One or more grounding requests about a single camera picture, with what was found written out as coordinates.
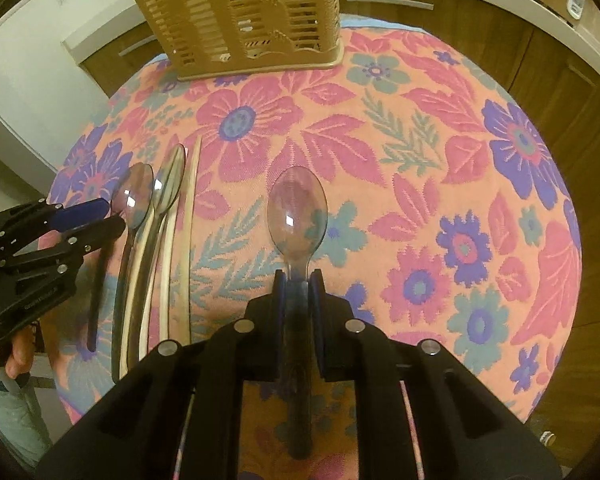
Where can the dark plastic utensil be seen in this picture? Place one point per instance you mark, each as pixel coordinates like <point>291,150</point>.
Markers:
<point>96,300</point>

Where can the floral tablecloth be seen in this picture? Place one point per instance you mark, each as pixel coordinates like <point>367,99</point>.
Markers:
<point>380,160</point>

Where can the tan rice cooker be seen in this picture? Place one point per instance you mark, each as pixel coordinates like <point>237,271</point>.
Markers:
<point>575,2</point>

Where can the tan plastic utensil basket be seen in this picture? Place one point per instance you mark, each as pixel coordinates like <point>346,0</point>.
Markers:
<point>240,20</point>

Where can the person's light trousers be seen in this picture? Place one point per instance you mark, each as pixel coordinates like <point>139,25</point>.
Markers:
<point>10,410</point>

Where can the clear plastic spoon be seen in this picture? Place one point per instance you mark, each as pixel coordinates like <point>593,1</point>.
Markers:
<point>132,200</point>
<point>170,180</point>
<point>297,220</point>

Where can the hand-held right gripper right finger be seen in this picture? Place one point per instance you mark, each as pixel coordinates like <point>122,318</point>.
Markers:
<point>316,310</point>

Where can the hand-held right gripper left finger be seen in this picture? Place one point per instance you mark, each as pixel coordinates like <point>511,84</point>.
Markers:
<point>279,310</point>

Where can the white tall cabinet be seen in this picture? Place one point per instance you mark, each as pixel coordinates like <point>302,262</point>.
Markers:
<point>30,85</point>

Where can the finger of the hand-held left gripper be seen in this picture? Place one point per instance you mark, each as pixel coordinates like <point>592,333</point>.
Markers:
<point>100,232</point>
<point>80,212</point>

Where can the person's left hand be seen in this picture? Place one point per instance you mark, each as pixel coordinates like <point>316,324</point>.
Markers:
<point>17,355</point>

